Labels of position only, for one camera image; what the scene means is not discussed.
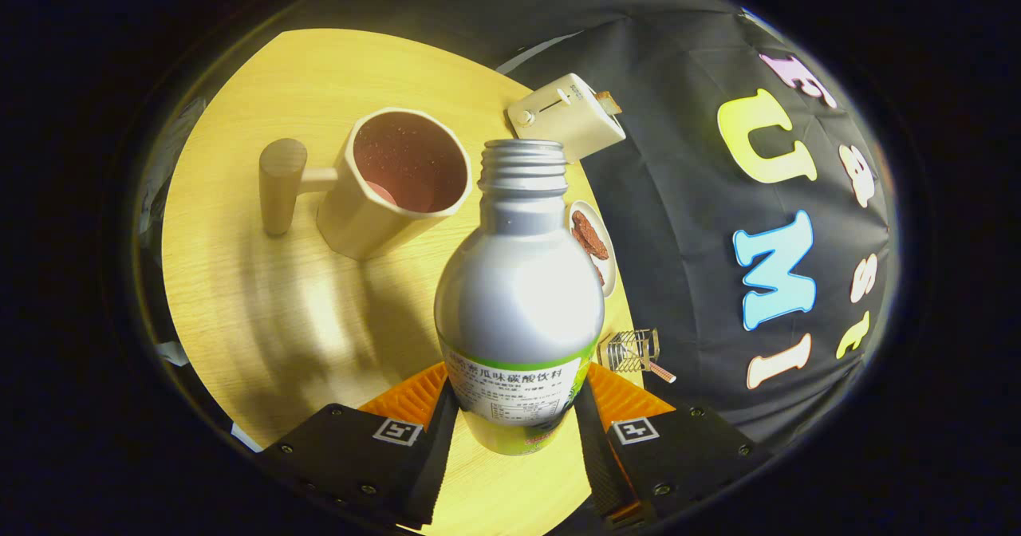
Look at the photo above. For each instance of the striped stick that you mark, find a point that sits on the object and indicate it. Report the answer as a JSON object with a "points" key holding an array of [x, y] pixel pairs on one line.
{"points": [[662, 372]]}

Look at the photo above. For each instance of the silver juice bottle green label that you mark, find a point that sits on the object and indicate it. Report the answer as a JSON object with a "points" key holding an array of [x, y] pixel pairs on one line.
{"points": [[518, 297]]}

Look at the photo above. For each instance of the brown meat piece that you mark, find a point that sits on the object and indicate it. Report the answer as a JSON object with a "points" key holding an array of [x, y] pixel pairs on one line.
{"points": [[590, 234], [598, 273]]}

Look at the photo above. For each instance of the wooden table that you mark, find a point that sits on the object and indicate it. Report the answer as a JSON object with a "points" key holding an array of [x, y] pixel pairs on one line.
{"points": [[263, 305]]}

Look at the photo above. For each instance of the white round plate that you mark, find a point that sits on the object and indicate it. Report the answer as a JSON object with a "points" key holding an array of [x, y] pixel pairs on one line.
{"points": [[609, 269]]}

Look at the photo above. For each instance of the white toaster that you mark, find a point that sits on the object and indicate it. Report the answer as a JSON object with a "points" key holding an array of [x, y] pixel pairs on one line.
{"points": [[570, 121]]}

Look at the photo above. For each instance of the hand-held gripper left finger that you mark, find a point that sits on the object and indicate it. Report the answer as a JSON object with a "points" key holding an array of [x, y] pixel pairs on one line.
{"points": [[435, 456]]}

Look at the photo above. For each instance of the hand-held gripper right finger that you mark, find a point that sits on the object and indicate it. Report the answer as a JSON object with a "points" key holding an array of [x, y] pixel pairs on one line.
{"points": [[594, 456]]}

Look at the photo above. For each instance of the toast slice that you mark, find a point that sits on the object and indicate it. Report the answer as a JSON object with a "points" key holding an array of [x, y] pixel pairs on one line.
{"points": [[610, 103]]}

